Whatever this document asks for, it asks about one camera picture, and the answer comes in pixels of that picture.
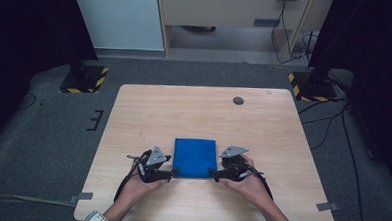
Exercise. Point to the black striped stand base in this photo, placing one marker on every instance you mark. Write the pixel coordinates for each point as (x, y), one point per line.
(313, 87)
(85, 80)

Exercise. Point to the grey round table grommet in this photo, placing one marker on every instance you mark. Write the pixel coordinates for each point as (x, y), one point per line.
(238, 100)

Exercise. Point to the person's right hand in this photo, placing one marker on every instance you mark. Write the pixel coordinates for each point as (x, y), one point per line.
(252, 189)

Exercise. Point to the light wooden desk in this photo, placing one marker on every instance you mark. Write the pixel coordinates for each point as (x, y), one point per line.
(221, 11)

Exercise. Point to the black curtain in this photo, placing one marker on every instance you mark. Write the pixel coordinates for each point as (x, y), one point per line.
(369, 64)
(27, 33)

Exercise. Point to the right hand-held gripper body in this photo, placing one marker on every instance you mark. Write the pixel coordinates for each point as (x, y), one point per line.
(235, 167)

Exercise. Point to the white panel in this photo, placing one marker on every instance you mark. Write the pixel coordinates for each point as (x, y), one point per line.
(118, 17)

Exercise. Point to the person's left hand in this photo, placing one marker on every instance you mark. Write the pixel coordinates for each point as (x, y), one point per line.
(140, 189)

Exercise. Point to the grey tape strip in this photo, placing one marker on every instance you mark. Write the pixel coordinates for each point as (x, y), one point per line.
(81, 197)
(327, 206)

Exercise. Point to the blue cloth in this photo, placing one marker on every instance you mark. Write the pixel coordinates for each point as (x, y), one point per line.
(195, 157)

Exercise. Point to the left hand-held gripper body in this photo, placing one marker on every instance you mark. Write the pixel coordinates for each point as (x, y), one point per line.
(151, 170)

